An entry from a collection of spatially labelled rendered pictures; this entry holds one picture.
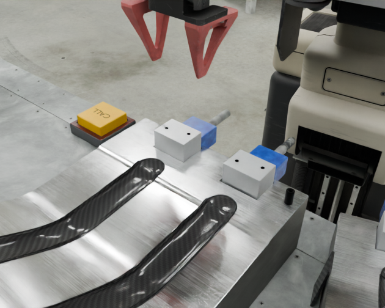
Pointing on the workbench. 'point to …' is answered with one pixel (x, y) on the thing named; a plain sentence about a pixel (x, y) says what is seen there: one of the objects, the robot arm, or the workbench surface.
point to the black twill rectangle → (322, 278)
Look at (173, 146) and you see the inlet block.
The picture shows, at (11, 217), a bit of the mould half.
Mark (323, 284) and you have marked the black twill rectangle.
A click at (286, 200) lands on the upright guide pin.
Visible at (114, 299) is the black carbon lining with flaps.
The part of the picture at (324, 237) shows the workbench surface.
